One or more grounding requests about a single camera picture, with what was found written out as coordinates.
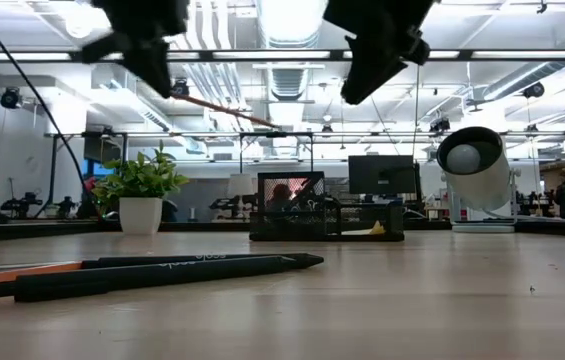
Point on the black computer monitor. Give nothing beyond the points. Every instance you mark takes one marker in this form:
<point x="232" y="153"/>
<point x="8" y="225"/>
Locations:
<point x="382" y="175"/>

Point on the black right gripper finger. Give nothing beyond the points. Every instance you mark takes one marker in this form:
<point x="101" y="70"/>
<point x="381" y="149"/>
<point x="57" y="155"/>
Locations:
<point x="367" y="70"/>

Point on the green plant in white pot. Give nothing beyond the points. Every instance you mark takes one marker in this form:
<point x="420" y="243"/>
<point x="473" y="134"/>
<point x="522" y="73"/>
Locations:
<point x="140" y="215"/>

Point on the silver ventilation duct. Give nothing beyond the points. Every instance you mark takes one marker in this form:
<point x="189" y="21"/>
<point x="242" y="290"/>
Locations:
<point x="289" y="22"/>

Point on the black pen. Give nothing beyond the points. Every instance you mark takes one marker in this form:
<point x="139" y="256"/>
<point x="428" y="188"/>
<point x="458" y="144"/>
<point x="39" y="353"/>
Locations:
<point x="262" y="259"/>
<point x="137" y="277"/>

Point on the black aluminium rig frame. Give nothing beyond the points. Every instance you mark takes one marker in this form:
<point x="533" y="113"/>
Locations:
<point x="37" y="230"/>

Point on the white table lamp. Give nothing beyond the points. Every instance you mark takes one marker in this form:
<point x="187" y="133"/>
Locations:
<point x="240" y="185"/>

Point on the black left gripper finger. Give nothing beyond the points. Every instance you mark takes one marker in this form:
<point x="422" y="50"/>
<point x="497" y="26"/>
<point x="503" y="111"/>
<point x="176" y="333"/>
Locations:
<point x="104" y="49"/>
<point x="152" y="65"/>

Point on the yellow sticky note pad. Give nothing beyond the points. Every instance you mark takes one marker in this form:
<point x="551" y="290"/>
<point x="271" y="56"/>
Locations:
<point x="378" y="229"/>

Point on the black mesh desk organizer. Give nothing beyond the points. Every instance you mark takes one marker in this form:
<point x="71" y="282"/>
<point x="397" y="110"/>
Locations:
<point x="292" y="227"/>

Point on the white cylindrical spotlight lamp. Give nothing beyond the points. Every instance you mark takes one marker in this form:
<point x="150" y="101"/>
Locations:
<point x="487" y="185"/>

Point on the black ceiling spotlight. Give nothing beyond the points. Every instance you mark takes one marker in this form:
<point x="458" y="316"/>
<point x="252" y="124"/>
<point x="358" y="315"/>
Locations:
<point x="10" y="98"/>
<point x="533" y="90"/>
<point x="182" y="90"/>

